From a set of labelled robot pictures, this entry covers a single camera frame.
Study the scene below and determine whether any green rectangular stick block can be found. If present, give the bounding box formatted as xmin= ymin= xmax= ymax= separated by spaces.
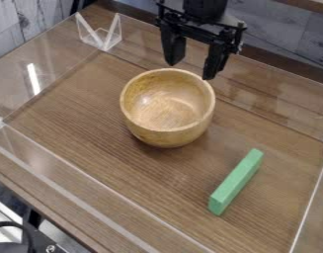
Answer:
xmin=208 ymin=149 xmax=265 ymax=215

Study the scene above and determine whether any black cable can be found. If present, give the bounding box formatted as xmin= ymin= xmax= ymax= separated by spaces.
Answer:
xmin=0 ymin=220 xmax=31 ymax=253

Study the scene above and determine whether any wooden bowl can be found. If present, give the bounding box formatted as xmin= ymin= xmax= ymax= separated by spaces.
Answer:
xmin=121 ymin=68 xmax=217 ymax=148

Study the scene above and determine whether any clear acrylic enclosure wall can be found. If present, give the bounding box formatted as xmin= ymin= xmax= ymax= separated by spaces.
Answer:
xmin=0 ymin=15 xmax=323 ymax=253

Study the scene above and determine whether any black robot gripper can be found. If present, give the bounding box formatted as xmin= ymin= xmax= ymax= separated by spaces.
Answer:
xmin=157 ymin=0 xmax=248 ymax=80

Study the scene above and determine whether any black table leg bracket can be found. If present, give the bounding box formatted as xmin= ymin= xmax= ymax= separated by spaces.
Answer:
xmin=23 ymin=210 xmax=69 ymax=253

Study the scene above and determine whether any clear acrylic corner bracket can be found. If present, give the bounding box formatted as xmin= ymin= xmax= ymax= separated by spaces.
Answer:
xmin=75 ymin=13 xmax=123 ymax=51

